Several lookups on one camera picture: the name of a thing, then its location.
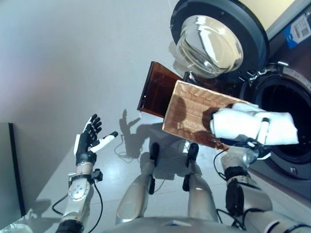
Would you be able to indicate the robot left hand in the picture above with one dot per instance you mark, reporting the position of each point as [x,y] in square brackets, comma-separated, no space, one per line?
[83,145]

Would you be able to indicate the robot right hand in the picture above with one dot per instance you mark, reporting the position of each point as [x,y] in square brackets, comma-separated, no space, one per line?
[257,148]

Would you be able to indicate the white cloth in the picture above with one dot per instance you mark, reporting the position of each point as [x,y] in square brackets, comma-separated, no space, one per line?
[238,121]

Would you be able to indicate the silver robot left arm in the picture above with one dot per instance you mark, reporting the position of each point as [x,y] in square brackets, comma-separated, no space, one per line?
[77,191]

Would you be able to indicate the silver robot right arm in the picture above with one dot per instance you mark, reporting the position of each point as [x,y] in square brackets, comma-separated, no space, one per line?
[247,194]

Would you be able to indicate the grey washing machine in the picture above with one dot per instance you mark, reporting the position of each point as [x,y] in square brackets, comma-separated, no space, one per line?
[291,85]

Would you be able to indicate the round glass washing machine door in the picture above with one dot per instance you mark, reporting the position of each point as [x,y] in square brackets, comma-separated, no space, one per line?
[209,48]

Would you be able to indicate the silver robot right leg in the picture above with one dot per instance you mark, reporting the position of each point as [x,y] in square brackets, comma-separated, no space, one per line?
[201,194]

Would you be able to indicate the rectangular wicker laundry basket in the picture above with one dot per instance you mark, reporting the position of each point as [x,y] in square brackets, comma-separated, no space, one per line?
[194,106]

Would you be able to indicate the grey box cabinet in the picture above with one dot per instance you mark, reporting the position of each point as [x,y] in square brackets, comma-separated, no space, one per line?
[9,170]

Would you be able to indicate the brown translucent acrylic stool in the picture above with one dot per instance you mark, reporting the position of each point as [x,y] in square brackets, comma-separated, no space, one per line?
[158,92]

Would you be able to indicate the grey robot torso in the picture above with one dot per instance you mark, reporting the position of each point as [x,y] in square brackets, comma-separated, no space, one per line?
[170,225]

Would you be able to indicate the blue energy label sticker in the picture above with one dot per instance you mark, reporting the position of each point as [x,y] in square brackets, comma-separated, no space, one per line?
[295,31]

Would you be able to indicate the white vertical cabinet panel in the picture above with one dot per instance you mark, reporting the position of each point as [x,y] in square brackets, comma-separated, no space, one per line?
[286,17]

